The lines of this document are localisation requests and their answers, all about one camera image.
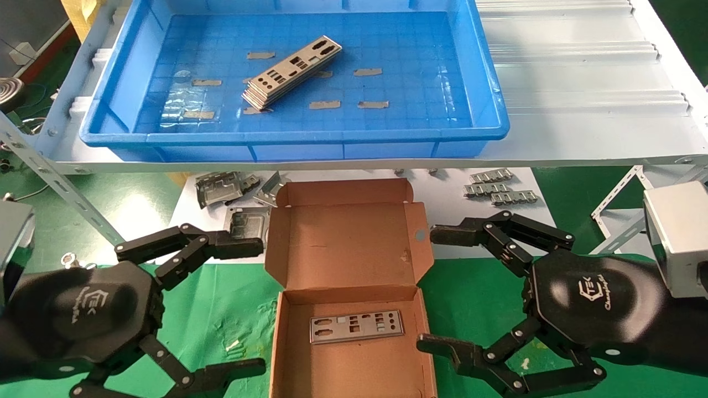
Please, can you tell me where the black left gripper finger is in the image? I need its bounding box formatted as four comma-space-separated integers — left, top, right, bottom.
114, 223, 264, 291

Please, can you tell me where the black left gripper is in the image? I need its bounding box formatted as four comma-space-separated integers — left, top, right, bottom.
0, 260, 267, 398

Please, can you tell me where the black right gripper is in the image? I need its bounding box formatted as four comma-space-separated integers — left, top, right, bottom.
416, 210, 708, 397

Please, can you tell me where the silver metal shield plate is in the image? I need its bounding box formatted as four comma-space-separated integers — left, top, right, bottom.
309, 310, 404, 345

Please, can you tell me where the brown cardboard box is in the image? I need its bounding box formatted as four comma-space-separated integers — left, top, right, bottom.
264, 178, 438, 398

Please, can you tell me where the blue plastic tray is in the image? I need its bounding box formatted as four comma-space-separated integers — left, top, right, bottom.
79, 0, 511, 163

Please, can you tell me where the yellow cardboard piece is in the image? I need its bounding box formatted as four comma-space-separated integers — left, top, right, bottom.
60, 0, 103, 43

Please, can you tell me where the green cloth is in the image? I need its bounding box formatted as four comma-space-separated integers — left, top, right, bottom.
0, 257, 708, 398

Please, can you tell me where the white paper sheet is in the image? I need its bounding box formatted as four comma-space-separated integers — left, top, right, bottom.
166, 167, 566, 266

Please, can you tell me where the grey metal clip strip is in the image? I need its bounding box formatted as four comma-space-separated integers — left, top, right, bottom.
470, 169, 513, 184
464, 183, 511, 198
491, 190, 540, 206

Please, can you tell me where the silver binder clip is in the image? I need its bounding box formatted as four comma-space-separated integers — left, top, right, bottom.
62, 252, 95, 270

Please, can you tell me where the grey slotted angle bar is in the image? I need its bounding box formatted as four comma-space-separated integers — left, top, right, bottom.
0, 111, 125, 247

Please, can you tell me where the stack of metal shield plates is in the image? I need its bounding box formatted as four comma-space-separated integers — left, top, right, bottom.
241, 35, 342, 110

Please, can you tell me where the white metal shelf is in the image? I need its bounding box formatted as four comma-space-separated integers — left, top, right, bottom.
33, 0, 708, 175

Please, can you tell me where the black round base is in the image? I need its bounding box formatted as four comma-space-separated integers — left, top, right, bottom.
0, 77, 25, 111

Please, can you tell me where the bent grey metal bracket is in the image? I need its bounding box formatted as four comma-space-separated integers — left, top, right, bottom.
224, 207, 270, 249
253, 171, 291, 208
196, 171, 261, 209

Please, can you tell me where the white angle steel frame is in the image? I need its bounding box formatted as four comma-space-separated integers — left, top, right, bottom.
591, 164, 708, 256

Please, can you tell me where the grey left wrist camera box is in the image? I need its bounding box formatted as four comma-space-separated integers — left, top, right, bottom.
0, 200, 35, 302

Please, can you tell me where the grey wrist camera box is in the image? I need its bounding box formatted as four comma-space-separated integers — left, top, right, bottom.
0, 200, 35, 302
643, 181, 708, 299

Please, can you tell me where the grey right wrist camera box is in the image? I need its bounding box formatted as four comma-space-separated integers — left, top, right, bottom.
643, 181, 708, 299

